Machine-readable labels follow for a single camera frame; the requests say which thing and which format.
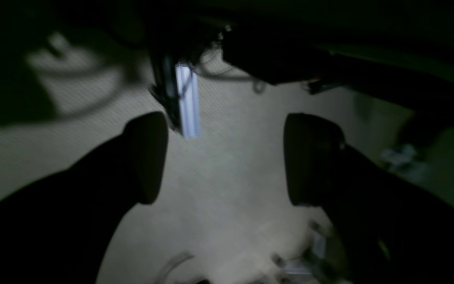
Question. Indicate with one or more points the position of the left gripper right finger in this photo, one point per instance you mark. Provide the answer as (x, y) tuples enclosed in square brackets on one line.
[(393, 232)]

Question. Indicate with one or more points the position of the aluminium frame rail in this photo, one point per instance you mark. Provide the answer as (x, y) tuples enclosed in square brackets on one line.
[(176, 89)]

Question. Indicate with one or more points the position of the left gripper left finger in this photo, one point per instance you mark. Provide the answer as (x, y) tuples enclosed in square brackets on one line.
[(57, 229)]

